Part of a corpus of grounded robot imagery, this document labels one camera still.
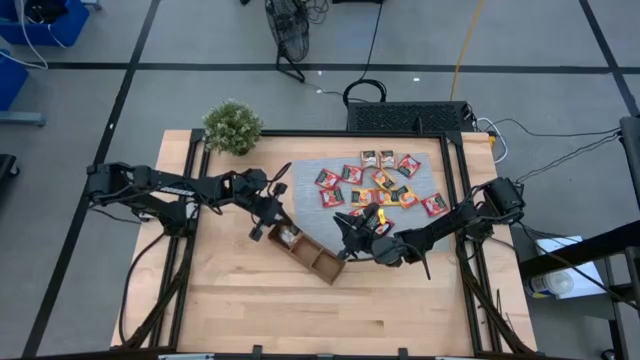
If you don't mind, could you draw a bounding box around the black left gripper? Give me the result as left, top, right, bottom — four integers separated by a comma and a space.
234, 168, 294, 241

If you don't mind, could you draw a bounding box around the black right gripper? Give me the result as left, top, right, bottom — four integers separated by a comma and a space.
333, 202, 409, 266

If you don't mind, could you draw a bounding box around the wooden tea box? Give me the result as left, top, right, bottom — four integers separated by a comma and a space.
267, 222, 347, 287

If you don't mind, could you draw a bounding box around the grey woven placemat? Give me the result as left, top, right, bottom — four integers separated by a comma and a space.
290, 152, 451, 261

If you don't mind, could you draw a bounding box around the potted green plant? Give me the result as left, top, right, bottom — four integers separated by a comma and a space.
202, 98, 265, 156

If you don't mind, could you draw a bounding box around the black mesh computer case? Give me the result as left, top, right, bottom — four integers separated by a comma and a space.
346, 101, 474, 134

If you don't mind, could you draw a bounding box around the black floor fan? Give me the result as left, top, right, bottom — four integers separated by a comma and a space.
264, 0, 311, 84

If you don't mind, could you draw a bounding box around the white cylinder container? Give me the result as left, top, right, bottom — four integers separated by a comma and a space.
523, 269, 576, 300

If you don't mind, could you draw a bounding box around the black desk structure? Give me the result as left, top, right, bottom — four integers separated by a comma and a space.
518, 115, 640, 360

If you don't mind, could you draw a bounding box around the grey metal base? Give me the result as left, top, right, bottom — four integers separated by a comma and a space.
0, 110, 48, 127

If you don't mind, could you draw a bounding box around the blue storage bin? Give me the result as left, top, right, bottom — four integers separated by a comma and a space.
0, 0, 91, 48
0, 48, 30, 112

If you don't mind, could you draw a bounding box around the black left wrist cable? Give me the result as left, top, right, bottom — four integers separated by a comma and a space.
266, 161, 293, 197

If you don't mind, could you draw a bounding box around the black power cable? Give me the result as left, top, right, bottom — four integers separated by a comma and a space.
342, 0, 389, 106

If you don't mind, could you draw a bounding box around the black arm base cable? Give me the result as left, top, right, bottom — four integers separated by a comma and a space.
118, 227, 174, 346

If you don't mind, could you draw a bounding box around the white floor cable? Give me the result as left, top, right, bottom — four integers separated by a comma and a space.
12, 0, 70, 71
474, 117, 510, 165

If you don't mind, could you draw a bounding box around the yellow cable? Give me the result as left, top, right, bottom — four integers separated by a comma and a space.
449, 0, 486, 101

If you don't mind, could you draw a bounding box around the black floor cable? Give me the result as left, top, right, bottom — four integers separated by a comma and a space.
492, 117, 622, 140
514, 132, 622, 184

